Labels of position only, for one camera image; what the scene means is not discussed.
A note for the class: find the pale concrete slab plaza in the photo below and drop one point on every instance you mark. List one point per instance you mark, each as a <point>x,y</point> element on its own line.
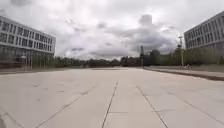
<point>110,96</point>

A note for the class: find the white building with window rows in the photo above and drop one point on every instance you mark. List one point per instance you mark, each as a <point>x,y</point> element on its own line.
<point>23,40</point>

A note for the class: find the slim distant tower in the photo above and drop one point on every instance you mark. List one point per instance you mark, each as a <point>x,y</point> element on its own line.
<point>142,56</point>

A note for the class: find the row of trees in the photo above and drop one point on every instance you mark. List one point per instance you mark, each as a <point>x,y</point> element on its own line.
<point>100,62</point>

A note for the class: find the dark low kerb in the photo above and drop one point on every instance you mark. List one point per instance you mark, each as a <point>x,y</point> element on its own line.
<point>196,75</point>

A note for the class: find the grey building with window grid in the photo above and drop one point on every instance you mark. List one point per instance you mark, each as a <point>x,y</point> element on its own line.
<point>206,33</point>

